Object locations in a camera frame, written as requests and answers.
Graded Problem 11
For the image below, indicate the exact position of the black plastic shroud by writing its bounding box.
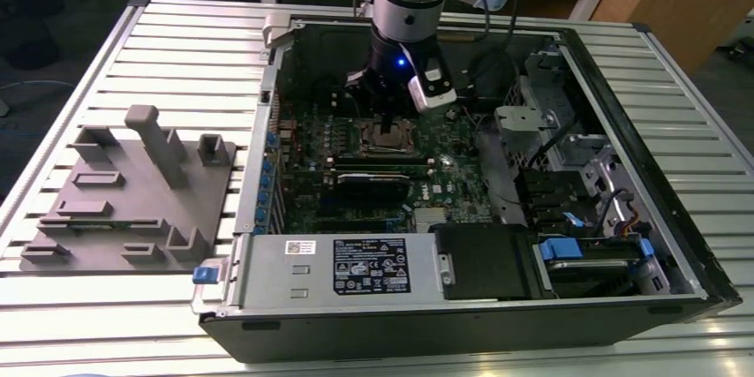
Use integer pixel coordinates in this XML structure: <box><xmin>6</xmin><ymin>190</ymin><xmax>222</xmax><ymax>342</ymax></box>
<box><xmin>428</xmin><ymin>222</ymin><xmax>558</xmax><ymax>303</ymax></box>

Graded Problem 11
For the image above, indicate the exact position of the metal socket cover frame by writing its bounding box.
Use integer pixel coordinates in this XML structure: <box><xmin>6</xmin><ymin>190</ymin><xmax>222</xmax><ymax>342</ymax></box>
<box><xmin>358</xmin><ymin>119</ymin><xmax>421</xmax><ymax>155</ymax></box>

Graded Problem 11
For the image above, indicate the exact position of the blue floor cable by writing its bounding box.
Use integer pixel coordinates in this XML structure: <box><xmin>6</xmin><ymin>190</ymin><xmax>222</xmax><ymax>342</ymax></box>
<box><xmin>0</xmin><ymin>79</ymin><xmax>77</xmax><ymax>92</ymax></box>

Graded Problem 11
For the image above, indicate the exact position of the grey plastic parts rack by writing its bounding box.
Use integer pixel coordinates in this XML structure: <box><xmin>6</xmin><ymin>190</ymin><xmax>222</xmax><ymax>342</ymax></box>
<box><xmin>19</xmin><ymin>104</ymin><xmax>239</xmax><ymax>273</ymax></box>

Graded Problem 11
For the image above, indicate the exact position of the black PC case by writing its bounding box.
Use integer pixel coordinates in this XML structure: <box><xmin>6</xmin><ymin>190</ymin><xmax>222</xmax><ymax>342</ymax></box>
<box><xmin>197</xmin><ymin>13</ymin><xmax>745</xmax><ymax>365</ymax></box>

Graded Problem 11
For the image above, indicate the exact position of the grey metal bracket with hole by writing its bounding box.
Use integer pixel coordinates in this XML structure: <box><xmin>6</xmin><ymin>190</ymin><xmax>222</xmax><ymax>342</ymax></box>
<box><xmin>494</xmin><ymin>104</ymin><xmax>561</xmax><ymax>166</ymax></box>

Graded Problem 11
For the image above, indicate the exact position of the silver chipset heatsink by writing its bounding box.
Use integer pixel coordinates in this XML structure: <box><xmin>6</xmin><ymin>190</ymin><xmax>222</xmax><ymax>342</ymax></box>
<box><xmin>414</xmin><ymin>207</ymin><xmax>448</xmax><ymax>233</ymax></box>

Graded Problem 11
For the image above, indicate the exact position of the silver metal disk bay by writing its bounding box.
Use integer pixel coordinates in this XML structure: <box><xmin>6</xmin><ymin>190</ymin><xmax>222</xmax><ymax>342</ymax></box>
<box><xmin>557</xmin><ymin>132</ymin><xmax>655</xmax><ymax>239</ymax></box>

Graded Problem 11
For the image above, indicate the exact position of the silver power supply with label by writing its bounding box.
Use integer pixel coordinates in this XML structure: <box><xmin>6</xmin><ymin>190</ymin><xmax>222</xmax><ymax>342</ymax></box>
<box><xmin>233</xmin><ymin>233</ymin><xmax>444</xmax><ymax>313</ymax></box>

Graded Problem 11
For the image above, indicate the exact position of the black graphics card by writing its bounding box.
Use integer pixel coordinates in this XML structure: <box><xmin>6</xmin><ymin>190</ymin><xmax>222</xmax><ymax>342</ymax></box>
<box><xmin>336</xmin><ymin>170</ymin><xmax>414</xmax><ymax>208</ymax></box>

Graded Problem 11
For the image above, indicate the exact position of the hard disk in blue carrier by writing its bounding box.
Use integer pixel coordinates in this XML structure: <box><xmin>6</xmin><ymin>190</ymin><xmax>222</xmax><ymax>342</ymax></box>
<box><xmin>533</xmin><ymin>235</ymin><xmax>657</xmax><ymax>299</ymax></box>

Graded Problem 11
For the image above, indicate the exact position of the green motherboard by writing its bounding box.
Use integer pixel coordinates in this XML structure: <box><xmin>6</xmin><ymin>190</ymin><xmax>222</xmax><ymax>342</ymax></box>
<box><xmin>277</xmin><ymin>98</ymin><xmax>500</xmax><ymax>237</ymax></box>

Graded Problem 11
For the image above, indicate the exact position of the perforated metal drive cage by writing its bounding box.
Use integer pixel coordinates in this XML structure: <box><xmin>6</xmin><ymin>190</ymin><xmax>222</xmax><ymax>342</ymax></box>
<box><xmin>500</xmin><ymin>50</ymin><xmax>597</xmax><ymax>139</ymax></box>

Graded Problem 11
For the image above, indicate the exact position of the silver CPU with green edge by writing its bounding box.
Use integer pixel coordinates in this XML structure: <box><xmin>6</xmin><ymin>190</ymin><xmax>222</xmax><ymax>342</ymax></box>
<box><xmin>369</xmin><ymin>123</ymin><xmax>410</xmax><ymax>147</ymax></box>

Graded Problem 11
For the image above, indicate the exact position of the green RAM stick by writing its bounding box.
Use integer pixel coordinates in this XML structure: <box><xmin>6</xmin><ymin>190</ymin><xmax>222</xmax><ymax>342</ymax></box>
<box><xmin>67</xmin><ymin>219</ymin><xmax>130</xmax><ymax>231</ymax></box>

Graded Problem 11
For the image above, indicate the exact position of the black RAM slot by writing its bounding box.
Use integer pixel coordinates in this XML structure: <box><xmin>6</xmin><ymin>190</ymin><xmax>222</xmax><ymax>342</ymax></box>
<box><xmin>334</xmin><ymin>154</ymin><xmax>429</xmax><ymax>162</ymax></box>

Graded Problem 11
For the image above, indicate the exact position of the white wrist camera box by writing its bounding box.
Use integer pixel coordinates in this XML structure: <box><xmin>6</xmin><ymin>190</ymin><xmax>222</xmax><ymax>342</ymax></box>
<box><xmin>406</xmin><ymin>43</ymin><xmax>460</xmax><ymax>112</ymax></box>

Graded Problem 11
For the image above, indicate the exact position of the multicoloured power wire bundle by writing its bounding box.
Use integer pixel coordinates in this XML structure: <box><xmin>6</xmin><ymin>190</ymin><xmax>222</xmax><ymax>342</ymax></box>
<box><xmin>609</xmin><ymin>189</ymin><xmax>644</xmax><ymax>237</ymax></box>

